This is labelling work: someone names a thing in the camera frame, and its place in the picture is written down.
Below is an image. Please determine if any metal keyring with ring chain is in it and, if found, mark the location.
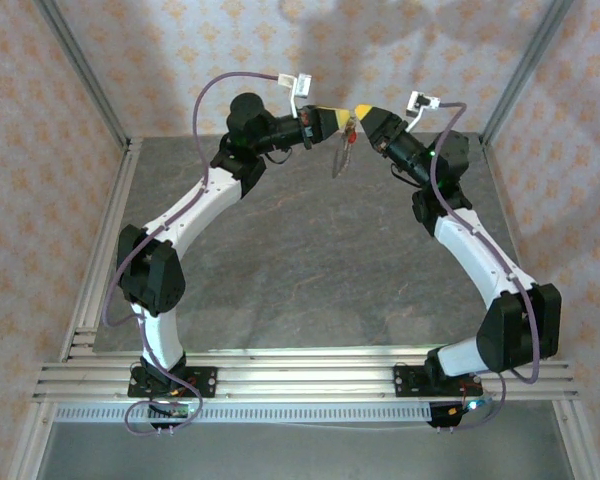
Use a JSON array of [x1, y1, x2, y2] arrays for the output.
[[331, 118, 359, 181]]

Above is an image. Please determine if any dark slate-pattern table mat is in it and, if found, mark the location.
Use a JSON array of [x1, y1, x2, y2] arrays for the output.
[[93, 132, 547, 351]]

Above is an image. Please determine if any small circuit board with LED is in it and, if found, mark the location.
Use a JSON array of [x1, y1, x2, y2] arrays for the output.
[[149, 402, 194, 419], [459, 394, 496, 412]]

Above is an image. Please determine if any grey metal panel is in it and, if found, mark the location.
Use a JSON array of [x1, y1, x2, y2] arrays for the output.
[[34, 422, 576, 480]]

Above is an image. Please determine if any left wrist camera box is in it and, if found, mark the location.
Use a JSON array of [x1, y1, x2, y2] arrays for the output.
[[278, 72, 314, 119]]

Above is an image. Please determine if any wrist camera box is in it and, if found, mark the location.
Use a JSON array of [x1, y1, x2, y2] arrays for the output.
[[278, 72, 314, 119], [405, 90, 441, 132]]

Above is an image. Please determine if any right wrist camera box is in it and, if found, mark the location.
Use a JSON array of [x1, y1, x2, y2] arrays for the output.
[[405, 90, 441, 132]]

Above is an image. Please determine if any aluminium side rail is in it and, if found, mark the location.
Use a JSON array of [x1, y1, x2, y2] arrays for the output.
[[479, 133, 551, 361], [59, 138, 145, 362]]

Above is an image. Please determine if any aluminium frame post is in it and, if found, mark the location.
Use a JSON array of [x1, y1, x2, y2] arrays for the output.
[[479, 0, 576, 146], [33, 0, 132, 147]]

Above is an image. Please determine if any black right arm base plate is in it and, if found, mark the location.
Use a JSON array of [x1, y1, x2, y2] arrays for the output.
[[393, 363, 484, 400]]

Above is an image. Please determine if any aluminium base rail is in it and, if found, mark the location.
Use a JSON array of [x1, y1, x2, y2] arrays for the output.
[[32, 349, 581, 402]]

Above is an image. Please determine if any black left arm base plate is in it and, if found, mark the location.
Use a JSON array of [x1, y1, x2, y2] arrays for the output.
[[127, 366, 218, 400]]

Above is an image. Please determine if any slotted grey cable duct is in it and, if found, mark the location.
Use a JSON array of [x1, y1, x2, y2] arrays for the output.
[[54, 402, 434, 425]]

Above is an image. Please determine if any aluminium lower frame bar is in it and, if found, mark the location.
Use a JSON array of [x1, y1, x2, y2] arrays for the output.
[[552, 399, 600, 480], [7, 399, 56, 480]]

